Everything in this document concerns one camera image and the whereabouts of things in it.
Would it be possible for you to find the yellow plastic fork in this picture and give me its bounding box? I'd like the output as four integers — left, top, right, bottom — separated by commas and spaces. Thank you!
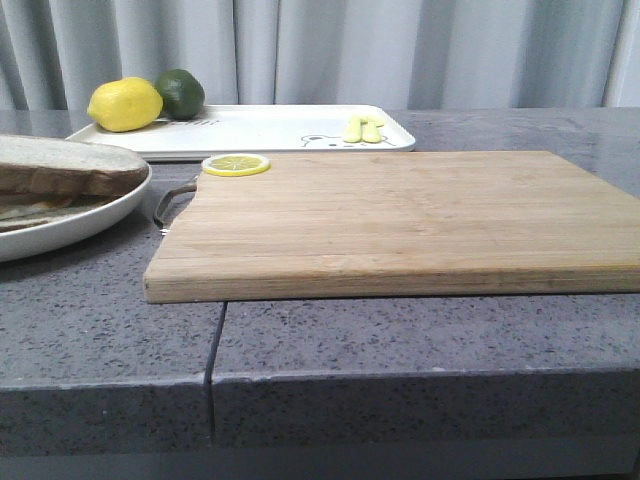
342, 114, 367, 143

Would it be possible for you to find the green lime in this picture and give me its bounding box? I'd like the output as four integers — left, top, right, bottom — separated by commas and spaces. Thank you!
155, 69, 205, 120

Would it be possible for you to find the grey curtain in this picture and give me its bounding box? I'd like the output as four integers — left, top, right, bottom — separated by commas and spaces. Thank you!
1, 1, 639, 110

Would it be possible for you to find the white rectangular bear tray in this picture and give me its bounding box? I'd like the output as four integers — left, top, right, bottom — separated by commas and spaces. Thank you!
68, 105, 415, 162

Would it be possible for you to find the bread slice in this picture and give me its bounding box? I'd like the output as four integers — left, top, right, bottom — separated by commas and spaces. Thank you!
1, 193, 115, 233
1, 135, 149, 197

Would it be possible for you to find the yellow lemon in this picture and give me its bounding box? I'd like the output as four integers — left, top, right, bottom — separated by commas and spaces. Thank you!
87, 77, 163, 132

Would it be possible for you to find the fried egg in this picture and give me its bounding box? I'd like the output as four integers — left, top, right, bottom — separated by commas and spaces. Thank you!
31, 195, 75, 209

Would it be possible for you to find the lemon slice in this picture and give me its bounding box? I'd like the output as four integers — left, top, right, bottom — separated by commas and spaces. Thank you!
201, 153, 271, 177

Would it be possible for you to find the wooden cutting board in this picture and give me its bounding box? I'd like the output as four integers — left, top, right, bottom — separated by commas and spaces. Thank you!
144, 151, 639, 303

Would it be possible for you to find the white round plate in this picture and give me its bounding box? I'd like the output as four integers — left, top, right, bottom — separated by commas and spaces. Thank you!
1, 170, 152, 262

